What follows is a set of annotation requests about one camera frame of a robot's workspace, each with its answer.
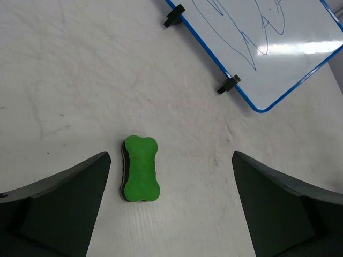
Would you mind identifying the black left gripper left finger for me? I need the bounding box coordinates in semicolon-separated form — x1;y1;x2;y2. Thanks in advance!
1;152;111;256

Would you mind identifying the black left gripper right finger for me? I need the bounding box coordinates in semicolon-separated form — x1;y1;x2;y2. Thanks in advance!
232;151;342;256

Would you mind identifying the green bone-shaped eraser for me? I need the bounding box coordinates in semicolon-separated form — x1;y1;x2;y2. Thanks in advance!
120;135;160;202

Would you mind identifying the blue-framed whiteboard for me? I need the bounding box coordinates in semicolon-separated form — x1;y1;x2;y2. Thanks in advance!
168;1;342;113

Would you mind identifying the black whiteboard foot clip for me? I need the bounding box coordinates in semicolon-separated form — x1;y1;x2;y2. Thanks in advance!
217;75;241;95
163;4;185;28

